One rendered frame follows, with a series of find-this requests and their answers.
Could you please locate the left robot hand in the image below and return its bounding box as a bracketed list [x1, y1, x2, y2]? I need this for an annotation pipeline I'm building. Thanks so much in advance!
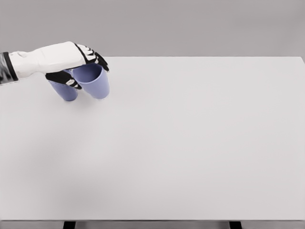
[33, 41, 110, 90]

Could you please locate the blue cup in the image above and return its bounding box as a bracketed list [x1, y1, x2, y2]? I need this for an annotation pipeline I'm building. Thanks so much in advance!
[48, 68, 79, 102]
[71, 63, 111, 100]

